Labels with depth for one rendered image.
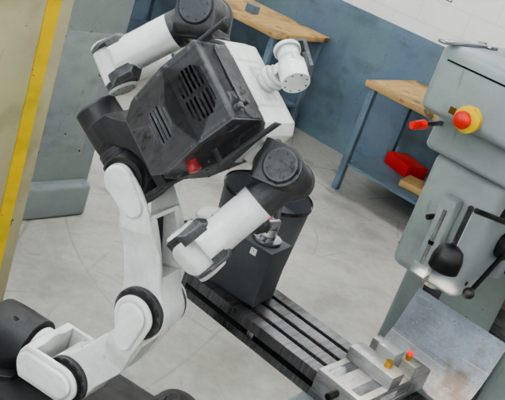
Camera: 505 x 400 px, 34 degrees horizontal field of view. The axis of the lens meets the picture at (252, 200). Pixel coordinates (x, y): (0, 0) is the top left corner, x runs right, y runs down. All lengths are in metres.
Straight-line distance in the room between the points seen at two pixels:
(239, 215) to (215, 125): 0.22
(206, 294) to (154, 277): 0.44
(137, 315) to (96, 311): 1.86
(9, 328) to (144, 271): 0.52
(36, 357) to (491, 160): 1.31
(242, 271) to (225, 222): 0.65
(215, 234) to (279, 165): 0.21
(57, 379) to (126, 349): 0.27
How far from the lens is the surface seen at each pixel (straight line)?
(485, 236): 2.05
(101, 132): 2.09
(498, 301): 2.56
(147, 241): 2.08
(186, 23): 1.94
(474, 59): 1.88
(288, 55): 1.89
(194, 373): 3.77
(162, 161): 1.88
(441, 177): 2.06
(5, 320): 2.49
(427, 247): 2.05
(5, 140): 3.29
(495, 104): 1.85
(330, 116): 7.36
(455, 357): 2.60
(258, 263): 2.44
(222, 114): 1.75
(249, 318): 2.44
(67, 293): 4.06
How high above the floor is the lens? 2.14
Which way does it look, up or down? 22 degrees down
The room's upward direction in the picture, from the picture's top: 19 degrees clockwise
